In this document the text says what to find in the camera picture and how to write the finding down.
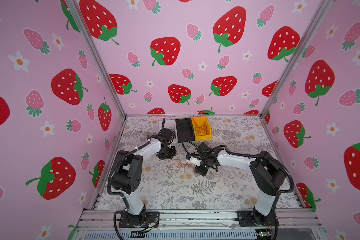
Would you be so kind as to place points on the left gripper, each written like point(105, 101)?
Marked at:
point(172, 154)

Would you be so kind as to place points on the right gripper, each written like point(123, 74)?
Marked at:
point(200, 171)

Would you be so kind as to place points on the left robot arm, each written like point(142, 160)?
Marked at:
point(126, 172)

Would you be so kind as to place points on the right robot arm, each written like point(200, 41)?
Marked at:
point(272, 177)

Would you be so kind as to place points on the white plastic bin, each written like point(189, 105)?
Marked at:
point(163, 124)

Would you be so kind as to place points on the black plastic bin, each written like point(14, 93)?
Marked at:
point(184, 129)

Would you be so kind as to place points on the yellow plastic bin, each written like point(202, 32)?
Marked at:
point(202, 128)

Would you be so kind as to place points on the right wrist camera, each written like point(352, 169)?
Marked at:
point(193, 160)

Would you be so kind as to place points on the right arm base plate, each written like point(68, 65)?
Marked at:
point(255, 219)

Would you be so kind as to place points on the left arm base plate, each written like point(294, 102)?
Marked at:
point(144, 220)

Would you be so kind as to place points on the aluminium frame rail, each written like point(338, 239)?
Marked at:
point(285, 224)

